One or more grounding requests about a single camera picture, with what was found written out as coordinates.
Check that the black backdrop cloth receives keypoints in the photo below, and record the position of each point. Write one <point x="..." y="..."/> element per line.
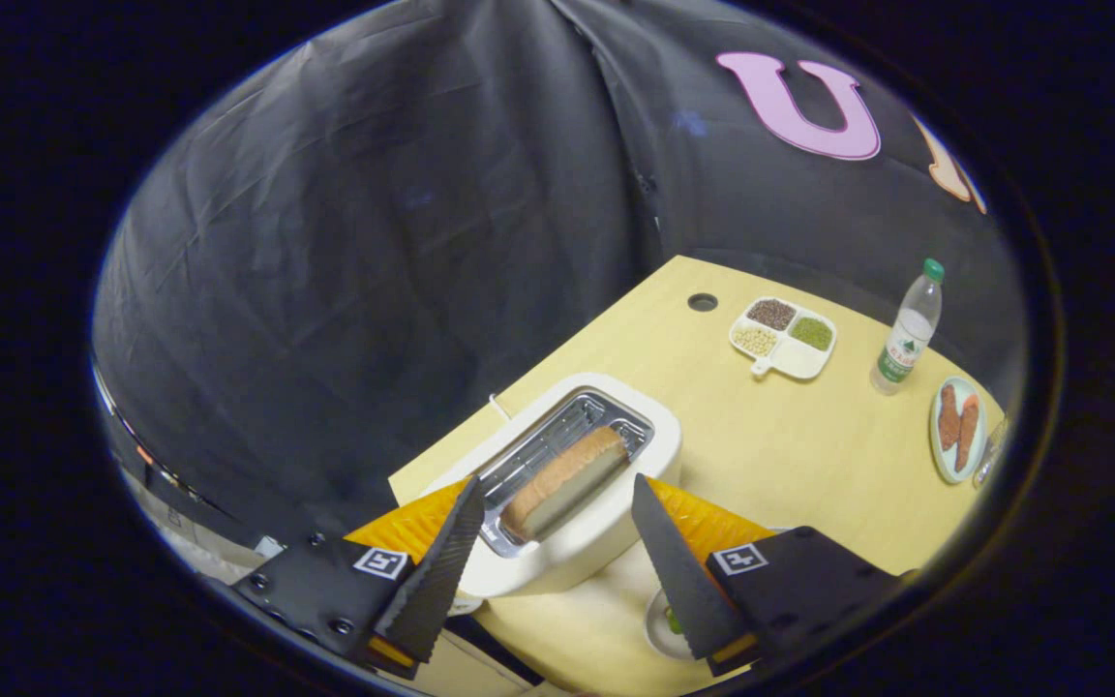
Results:
<point x="374" y="242"/>

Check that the pale blue plate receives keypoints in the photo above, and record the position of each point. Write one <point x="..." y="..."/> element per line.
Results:
<point x="949" y="467"/>

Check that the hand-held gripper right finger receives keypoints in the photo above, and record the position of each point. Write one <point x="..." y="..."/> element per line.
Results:
<point x="678" y="571"/>

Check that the plain bread slice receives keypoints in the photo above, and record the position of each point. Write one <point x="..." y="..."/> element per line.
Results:
<point x="567" y="479"/>

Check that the round beige plate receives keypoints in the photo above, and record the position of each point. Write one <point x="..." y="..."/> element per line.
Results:
<point x="659" y="639"/>

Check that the clear utensil holder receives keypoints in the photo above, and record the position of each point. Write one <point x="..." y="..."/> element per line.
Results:
<point x="991" y="455"/>

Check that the white divided dish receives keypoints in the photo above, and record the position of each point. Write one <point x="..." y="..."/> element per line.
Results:
<point x="801" y="361"/>

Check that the green lettuce leaf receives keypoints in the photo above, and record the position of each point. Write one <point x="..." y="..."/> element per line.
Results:
<point x="674" y="621"/>

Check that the green cap water bottle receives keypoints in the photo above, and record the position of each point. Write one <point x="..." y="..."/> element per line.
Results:
<point x="906" y="339"/>

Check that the white toaster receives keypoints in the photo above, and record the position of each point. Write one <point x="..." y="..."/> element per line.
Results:
<point x="596" y="544"/>

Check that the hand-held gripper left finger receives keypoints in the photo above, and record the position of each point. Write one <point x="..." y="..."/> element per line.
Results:
<point x="441" y="571"/>

